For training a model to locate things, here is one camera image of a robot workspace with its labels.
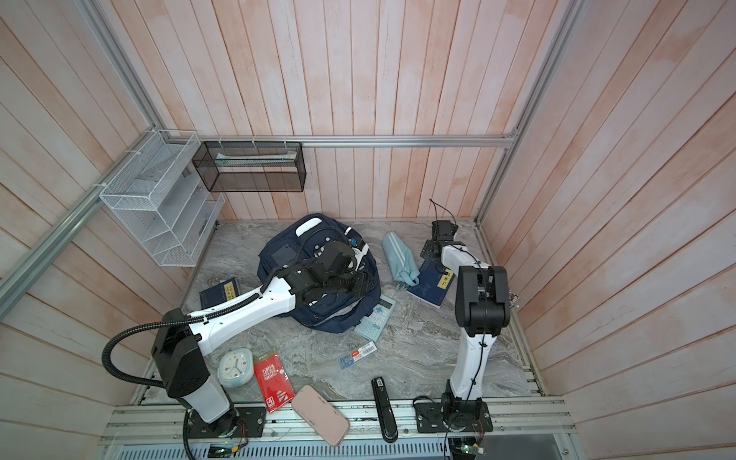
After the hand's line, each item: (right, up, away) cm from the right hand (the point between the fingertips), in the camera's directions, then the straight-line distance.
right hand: (438, 252), depth 104 cm
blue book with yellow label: (-3, -11, -4) cm, 12 cm away
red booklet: (-54, -37, -24) cm, 69 cm away
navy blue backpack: (-50, +5, 0) cm, 50 cm away
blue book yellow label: (-80, -15, -7) cm, 82 cm away
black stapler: (-22, -42, -34) cm, 59 cm away
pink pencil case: (-38, -43, -30) cm, 65 cm away
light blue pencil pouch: (-14, -4, -1) cm, 15 cm away
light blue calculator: (-25, -24, -14) cm, 37 cm away
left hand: (-27, -8, -25) cm, 38 cm away
